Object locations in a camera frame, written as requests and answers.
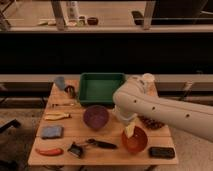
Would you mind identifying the blue sponge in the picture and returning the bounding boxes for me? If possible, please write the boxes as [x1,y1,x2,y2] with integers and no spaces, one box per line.
[41,125,63,139]

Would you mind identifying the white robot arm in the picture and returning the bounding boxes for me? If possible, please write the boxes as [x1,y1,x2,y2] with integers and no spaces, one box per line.
[113,74,213,142]

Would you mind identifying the purple bowl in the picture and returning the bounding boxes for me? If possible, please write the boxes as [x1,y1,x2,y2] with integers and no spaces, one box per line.
[83,105,109,130]

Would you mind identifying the red bowl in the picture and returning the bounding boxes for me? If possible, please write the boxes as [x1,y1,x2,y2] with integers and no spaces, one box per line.
[121,126,148,154]

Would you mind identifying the dark bowl on shelf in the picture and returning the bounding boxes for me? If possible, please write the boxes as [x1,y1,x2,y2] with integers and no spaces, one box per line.
[87,17,99,25]

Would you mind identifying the green plastic tray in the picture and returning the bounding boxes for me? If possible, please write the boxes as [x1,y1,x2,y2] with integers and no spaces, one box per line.
[78,73,126,106]

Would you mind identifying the small metal cup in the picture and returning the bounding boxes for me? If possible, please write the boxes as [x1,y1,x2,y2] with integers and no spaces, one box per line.
[65,85,76,98]

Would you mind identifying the blue cup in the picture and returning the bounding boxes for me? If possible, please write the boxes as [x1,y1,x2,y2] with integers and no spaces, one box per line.
[54,76,66,91]

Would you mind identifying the bunch of dark grapes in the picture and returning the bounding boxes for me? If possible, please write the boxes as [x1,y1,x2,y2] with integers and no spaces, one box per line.
[139,116,164,130]

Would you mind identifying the banana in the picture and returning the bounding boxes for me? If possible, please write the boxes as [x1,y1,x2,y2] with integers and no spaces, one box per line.
[44,113,71,121]

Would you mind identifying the small jar on shelf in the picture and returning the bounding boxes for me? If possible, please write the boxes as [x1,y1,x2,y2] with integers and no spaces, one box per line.
[78,16,86,26]

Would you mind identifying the black metal clip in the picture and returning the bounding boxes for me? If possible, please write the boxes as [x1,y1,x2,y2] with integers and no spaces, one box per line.
[68,142,84,158]

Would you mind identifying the red chili pepper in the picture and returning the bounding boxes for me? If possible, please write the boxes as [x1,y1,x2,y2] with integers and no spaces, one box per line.
[35,148,63,156]

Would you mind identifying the clear bottle on shelf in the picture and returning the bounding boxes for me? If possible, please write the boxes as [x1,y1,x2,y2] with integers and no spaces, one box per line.
[66,0,79,23]

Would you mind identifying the black handled utensil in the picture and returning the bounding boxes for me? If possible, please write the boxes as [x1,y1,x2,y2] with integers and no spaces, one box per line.
[86,139,118,149]

